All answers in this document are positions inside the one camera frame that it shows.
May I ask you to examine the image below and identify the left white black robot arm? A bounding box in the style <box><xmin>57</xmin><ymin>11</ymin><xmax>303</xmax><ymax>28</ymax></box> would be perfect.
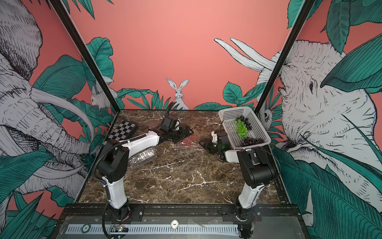
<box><xmin>92</xmin><ymin>123</ymin><xmax>194</xmax><ymax>221</ymax></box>

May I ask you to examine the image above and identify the right black frame post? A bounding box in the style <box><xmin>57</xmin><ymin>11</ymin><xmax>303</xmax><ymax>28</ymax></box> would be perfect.
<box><xmin>254</xmin><ymin>0</ymin><xmax>315</xmax><ymax>115</ymax></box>

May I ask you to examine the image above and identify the clear plastic clamshell container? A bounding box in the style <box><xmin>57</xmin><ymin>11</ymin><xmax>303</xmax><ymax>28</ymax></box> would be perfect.
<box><xmin>174</xmin><ymin>131</ymin><xmax>200</xmax><ymax>149</ymax></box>

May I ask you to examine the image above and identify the white slotted cable duct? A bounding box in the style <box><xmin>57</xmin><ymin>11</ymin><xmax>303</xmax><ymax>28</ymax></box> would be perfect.
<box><xmin>65</xmin><ymin>224</ymin><xmax>239</xmax><ymax>236</ymax></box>

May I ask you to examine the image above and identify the white plastic perforated basket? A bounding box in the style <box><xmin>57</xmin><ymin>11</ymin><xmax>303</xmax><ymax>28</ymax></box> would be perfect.
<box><xmin>218</xmin><ymin>107</ymin><xmax>271</xmax><ymax>149</ymax></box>

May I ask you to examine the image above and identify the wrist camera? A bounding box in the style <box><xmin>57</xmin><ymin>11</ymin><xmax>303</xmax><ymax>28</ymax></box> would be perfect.
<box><xmin>211</xmin><ymin>131</ymin><xmax>229</xmax><ymax>145</ymax></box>
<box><xmin>160</xmin><ymin>116</ymin><xmax>180</xmax><ymax>132</ymax></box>

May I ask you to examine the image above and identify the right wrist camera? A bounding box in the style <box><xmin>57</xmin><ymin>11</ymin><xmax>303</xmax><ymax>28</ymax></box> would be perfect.
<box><xmin>211</xmin><ymin>131</ymin><xmax>229</xmax><ymax>145</ymax></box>

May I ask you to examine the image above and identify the black frame post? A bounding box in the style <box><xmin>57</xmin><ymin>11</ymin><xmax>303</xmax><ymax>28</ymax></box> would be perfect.
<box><xmin>49</xmin><ymin>0</ymin><xmax>121</xmax><ymax>115</ymax></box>
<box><xmin>254</xmin><ymin>0</ymin><xmax>315</xmax><ymax>115</ymax></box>

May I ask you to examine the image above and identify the red grape bunch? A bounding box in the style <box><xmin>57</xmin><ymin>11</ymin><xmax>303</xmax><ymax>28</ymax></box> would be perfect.
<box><xmin>178</xmin><ymin>136</ymin><xmax>199</xmax><ymax>147</ymax></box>

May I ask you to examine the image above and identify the left black frame post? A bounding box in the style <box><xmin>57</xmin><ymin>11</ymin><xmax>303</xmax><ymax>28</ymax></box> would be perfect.
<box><xmin>49</xmin><ymin>0</ymin><xmax>121</xmax><ymax>115</ymax></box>

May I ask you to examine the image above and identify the dark purple grape bunch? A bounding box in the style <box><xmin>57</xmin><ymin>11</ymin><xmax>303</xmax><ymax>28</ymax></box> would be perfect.
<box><xmin>243</xmin><ymin>137</ymin><xmax>265</xmax><ymax>146</ymax></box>
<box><xmin>235</xmin><ymin>116</ymin><xmax>252</xmax><ymax>130</ymax></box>

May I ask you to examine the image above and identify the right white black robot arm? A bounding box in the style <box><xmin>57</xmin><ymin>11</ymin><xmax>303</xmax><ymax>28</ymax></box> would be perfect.
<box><xmin>199</xmin><ymin>138</ymin><xmax>278</xmax><ymax>222</ymax></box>

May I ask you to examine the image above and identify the black front mounting rail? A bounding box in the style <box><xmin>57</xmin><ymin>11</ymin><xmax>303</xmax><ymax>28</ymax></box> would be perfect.
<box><xmin>59</xmin><ymin>203</ymin><xmax>303</xmax><ymax>223</ymax></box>

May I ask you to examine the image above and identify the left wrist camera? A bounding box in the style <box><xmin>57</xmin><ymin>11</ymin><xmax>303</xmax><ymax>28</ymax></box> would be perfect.
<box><xmin>160</xmin><ymin>116</ymin><xmax>180</xmax><ymax>132</ymax></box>

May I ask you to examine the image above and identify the green grape bunch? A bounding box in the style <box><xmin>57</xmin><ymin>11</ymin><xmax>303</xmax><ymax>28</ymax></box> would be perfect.
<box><xmin>234</xmin><ymin>119</ymin><xmax>248</xmax><ymax>138</ymax></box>

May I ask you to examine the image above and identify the black white checkerboard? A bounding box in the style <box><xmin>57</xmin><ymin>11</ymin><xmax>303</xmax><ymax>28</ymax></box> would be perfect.
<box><xmin>102</xmin><ymin>120</ymin><xmax>139</xmax><ymax>145</ymax></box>

